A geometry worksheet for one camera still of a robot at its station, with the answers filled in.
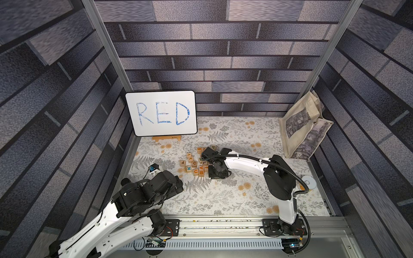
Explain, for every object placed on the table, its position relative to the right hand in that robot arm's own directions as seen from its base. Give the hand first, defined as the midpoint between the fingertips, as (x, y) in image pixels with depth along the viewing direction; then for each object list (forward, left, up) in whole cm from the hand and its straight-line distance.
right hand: (212, 176), depth 89 cm
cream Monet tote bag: (+22, -51, +16) cm, 58 cm away
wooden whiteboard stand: (+25, +31, +3) cm, 40 cm away
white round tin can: (-3, -52, +2) cm, 52 cm away
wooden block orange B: (+1, +6, 0) cm, 7 cm away
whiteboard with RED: (+33, +31, +18) cm, 49 cm away
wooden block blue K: (+4, +14, +1) cm, 14 cm away
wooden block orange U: (+2, +10, +1) cm, 10 cm away
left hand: (-13, +15, +17) cm, 26 cm away
